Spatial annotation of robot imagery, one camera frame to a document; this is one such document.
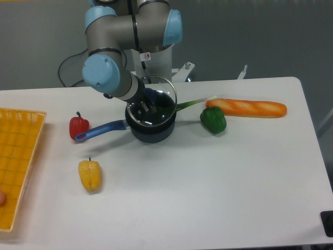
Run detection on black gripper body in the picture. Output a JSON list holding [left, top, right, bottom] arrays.
[[134, 83, 149, 104]]

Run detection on glass pot lid blue knob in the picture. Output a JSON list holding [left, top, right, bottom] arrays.
[[126, 75, 177, 128]]

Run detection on dark blue saucepan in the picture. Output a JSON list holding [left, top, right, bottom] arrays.
[[75, 109, 176, 143]]

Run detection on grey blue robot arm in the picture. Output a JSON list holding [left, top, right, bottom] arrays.
[[82, 1, 183, 111]]

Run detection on green onion stalk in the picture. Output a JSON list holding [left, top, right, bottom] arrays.
[[176, 96, 217, 111]]

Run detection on green bell pepper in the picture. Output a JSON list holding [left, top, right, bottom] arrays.
[[200, 106, 227, 134]]

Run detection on red bell pepper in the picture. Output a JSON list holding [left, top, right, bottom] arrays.
[[69, 111, 89, 140]]

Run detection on orange baguette bread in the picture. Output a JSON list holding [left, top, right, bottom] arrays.
[[206, 98, 287, 118]]

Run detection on yellow bell pepper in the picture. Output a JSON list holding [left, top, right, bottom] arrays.
[[78, 157, 102, 193]]

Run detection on yellow woven basket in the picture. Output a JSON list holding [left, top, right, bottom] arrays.
[[1, 108, 47, 232]]

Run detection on black table grommet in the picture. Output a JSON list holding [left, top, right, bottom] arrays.
[[320, 210, 333, 238]]

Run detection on black floor cable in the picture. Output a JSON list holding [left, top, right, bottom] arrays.
[[57, 49, 89, 88]]

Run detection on white metal bracket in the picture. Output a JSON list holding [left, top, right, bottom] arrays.
[[237, 65, 248, 80]]

